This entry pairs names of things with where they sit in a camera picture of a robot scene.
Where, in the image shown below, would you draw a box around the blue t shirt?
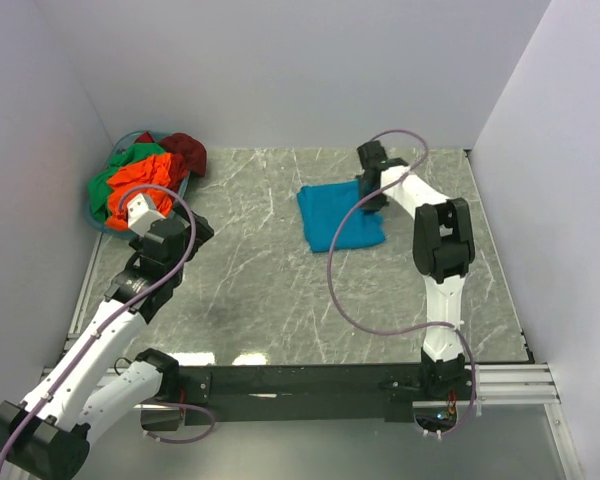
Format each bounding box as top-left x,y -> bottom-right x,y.
296,180 -> 386,253

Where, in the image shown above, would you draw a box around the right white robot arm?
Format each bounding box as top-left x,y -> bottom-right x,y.
357,140 -> 475,384

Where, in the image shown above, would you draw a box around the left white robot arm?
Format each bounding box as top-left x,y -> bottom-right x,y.
0,212 -> 214,479

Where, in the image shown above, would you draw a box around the orange t shirt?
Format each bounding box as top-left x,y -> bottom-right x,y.
104,152 -> 186,231

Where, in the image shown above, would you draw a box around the green t shirt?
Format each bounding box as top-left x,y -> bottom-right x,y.
87,143 -> 165,223

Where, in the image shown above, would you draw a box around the teal laundry basket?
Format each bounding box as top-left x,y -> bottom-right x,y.
84,130 -> 191,240

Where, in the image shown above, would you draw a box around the dark red t shirt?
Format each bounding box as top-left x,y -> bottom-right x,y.
158,133 -> 207,178

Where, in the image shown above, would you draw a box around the black base beam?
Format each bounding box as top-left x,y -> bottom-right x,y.
119,363 -> 481,432

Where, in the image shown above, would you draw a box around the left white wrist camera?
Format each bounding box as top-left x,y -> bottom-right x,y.
127,193 -> 165,237

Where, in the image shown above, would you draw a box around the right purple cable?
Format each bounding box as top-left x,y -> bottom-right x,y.
327,129 -> 477,437

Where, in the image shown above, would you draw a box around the purple cable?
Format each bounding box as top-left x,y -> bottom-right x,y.
327,129 -> 477,437
0,184 -> 217,480

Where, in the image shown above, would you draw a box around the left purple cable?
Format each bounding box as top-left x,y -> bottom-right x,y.
0,184 -> 217,480

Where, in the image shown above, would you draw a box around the aluminium rail frame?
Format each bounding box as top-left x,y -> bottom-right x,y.
29,363 -> 564,411

